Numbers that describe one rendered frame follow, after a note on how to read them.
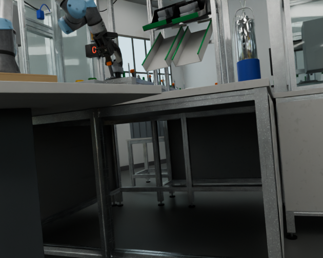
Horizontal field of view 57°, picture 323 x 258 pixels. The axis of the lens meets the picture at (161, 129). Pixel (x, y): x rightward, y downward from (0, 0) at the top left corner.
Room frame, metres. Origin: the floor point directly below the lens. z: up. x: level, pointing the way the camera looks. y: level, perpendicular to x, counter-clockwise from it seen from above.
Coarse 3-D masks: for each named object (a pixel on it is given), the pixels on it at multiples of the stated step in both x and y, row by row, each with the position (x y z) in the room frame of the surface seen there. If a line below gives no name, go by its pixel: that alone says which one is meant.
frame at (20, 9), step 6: (18, 0) 1.99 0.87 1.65; (18, 6) 1.99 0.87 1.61; (18, 12) 1.99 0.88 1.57; (24, 30) 1.99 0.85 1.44; (24, 36) 1.98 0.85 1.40; (24, 42) 1.98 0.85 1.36; (24, 48) 1.98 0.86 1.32; (24, 54) 1.98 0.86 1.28; (24, 60) 1.99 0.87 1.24; (24, 66) 1.99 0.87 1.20; (24, 72) 1.99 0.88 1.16
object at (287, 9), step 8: (288, 0) 1.79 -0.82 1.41; (288, 8) 1.79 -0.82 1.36; (288, 16) 1.80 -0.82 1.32; (288, 24) 1.80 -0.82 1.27; (288, 32) 1.79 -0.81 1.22; (288, 40) 1.80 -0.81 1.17; (288, 48) 1.80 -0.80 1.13; (288, 64) 2.19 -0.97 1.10; (288, 72) 2.20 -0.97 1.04; (288, 80) 2.20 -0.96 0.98; (296, 88) 1.79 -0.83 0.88; (304, 88) 1.78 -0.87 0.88; (312, 88) 1.76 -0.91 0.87
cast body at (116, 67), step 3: (114, 60) 1.57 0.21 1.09; (114, 63) 1.56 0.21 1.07; (117, 63) 1.55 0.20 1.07; (114, 66) 1.56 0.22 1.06; (117, 66) 1.54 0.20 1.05; (120, 66) 1.57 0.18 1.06; (114, 69) 1.55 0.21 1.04; (117, 69) 1.54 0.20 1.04; (120, 69) 1.57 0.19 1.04; (123, 69) 1.60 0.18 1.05; (114, 72) 1.56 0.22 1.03; (117, 72) 1.56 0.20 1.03; (120, 72) 1.57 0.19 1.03; (123, 72) 1.59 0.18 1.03
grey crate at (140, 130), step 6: (132, 126) 3.61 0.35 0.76; (138, 126) 3.58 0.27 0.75; (144, 126) 3.56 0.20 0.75; (150, 126) 3.53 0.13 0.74; (162, 126) 3.48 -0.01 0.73; (132, 132) 3.62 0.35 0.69; (138, 132) 3.59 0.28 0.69; (144, 132) 3.57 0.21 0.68; (150, 132) 3.54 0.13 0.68; (162, 132) 3.48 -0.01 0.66; (132, 138) 3.63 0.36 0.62
